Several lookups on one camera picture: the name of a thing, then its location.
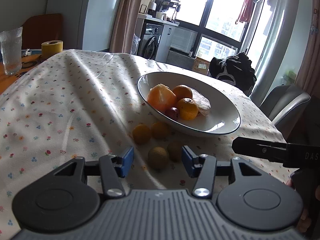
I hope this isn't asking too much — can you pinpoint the cardboard box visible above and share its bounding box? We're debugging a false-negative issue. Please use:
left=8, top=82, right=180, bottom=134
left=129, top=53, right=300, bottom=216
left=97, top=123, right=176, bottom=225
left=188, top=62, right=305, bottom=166
left=191, top=57, right=210, bottom=76

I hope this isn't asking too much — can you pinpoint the person right hand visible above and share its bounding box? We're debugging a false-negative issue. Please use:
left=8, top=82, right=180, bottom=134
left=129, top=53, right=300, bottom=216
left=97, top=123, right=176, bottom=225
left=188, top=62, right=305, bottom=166
left=286, top=179, right=311, bottom=233

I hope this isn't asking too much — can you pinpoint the small red fruit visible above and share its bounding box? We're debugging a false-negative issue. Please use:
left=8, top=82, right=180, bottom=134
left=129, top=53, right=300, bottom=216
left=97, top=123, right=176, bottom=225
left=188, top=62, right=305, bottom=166
left=165, top=107, right=180, bottom=121

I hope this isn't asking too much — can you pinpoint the pale pomelo segment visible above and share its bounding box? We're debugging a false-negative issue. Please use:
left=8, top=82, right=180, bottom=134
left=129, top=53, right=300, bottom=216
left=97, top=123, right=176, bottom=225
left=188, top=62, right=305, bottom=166
left=190, top=88, right=211, bottom=116

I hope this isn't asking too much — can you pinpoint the yellow tape roll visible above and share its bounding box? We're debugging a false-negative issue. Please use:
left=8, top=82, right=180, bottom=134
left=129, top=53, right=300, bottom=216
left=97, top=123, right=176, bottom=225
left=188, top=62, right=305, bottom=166
left=41, top=40, right=63, bottom=60

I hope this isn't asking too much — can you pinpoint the small orange kumquat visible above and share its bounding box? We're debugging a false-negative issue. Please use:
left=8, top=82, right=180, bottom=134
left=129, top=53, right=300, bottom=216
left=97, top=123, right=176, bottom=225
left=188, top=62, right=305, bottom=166
left=132, top=124, right=151, bottom=145
left=151, top=121, right=170, bottom=139

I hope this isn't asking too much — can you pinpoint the grey washing machine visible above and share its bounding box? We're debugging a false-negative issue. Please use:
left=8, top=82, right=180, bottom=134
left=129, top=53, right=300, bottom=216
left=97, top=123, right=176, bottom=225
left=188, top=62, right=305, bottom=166
left=137, top=23, right=163, bottom=60

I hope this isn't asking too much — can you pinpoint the brown wooden chair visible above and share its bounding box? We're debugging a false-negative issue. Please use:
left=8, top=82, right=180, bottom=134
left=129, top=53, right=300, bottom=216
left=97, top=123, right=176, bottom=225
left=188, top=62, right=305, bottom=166
left=22, top=14, right=63, bottom=49

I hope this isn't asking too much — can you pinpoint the mandarin orange rear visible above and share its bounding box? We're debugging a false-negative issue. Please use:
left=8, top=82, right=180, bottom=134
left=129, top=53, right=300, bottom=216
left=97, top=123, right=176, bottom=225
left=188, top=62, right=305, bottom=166
left=172, top=85, right=193, bottom=101

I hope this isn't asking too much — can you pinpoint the grey leather chair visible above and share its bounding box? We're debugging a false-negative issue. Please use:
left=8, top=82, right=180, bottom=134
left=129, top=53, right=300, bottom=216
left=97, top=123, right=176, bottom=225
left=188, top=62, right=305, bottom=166
left=259, top=85, right=311, bottom=139

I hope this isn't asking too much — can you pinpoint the white plate blue rim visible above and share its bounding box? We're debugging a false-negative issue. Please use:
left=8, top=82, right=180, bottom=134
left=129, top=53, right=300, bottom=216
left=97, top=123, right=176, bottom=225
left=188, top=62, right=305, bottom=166
left=137, top=72, right=241, bottom=137

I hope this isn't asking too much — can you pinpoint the pink curtain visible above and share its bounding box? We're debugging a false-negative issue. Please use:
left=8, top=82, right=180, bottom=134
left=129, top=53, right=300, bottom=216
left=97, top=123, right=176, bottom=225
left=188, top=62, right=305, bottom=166
left=110, top=0, right=141, bottom=53

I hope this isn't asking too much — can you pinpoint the black white clothing pile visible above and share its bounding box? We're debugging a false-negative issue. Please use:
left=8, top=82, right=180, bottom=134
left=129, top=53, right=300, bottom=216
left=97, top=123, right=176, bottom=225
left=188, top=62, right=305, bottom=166
left=209, top=52, right=257, bottom=96

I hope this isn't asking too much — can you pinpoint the brown longan fruit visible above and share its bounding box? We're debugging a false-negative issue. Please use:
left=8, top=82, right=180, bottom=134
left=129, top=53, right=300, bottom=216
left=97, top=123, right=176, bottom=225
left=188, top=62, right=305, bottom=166
left=167, top=141, right=183, bottom=163
left=148, top=147, right=169, bottom=170

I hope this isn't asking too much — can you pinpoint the mandarin orange front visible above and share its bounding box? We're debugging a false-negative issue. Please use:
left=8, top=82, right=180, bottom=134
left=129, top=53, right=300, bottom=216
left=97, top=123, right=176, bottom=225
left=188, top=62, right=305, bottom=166
left=176, top=98, right=199, bottom=121

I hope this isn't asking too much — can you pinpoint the white cabinet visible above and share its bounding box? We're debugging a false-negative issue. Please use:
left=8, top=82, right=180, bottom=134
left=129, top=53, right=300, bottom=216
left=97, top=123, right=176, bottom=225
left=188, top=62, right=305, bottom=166
left=155, top=24, right=177, bottom=63

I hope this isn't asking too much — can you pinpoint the small orange kumquat right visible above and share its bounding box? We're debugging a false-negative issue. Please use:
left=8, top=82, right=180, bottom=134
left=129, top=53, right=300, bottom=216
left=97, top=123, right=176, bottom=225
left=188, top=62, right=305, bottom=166
left=151, top=121, right=170, bottom=139

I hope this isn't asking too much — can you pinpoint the clear drinking glass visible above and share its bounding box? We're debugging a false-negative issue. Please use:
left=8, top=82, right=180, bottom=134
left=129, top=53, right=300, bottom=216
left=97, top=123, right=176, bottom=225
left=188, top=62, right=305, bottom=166
left=1, top=27, right=23, bottom=76

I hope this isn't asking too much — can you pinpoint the small orange kumquat left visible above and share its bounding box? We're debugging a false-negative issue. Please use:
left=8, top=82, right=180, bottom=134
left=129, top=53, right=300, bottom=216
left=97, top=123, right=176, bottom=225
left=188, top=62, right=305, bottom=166
left=132, top=124, right=151, bottom=145

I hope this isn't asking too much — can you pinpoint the red hanging towel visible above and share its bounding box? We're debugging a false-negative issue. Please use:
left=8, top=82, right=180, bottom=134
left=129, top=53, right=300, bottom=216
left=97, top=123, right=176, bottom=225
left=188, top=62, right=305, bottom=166
left=235, top=0, right=254, bottom=24

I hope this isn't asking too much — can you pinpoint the floral white tablecloth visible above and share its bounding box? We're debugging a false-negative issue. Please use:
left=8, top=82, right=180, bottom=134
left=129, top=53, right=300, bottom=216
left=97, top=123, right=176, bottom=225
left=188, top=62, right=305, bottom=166
left=1, top=50, right=284, bottom=239

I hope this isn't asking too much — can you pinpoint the mandarin orange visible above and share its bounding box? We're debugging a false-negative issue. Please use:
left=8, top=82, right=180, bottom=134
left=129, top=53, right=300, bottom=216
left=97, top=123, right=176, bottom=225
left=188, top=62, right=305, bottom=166
left=176, top=98, right=199, bottom=121
left=172, top=85, right=193, bottom=101

